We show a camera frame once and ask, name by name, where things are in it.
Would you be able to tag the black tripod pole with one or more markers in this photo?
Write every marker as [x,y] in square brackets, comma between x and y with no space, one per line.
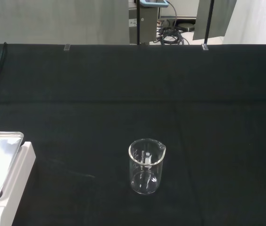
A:
[138,22]
[209,22]

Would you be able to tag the electronic balance with steel pan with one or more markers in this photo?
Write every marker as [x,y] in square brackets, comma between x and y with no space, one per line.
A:
[3,169]

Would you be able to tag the grey hanging board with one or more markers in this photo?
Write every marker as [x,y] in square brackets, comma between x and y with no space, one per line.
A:
[214,18]

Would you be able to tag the black bench cloth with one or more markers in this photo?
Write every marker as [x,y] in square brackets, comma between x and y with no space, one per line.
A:
[147,113]

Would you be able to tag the grey metal cabinet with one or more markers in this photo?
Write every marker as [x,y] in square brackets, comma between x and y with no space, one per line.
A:
[144,23]

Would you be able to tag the blue-edged device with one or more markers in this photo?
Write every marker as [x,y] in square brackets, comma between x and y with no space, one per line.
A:
[154,2]

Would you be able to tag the clear cloth clip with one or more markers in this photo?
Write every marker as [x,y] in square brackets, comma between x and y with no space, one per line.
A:
[204,47]
[66,47]

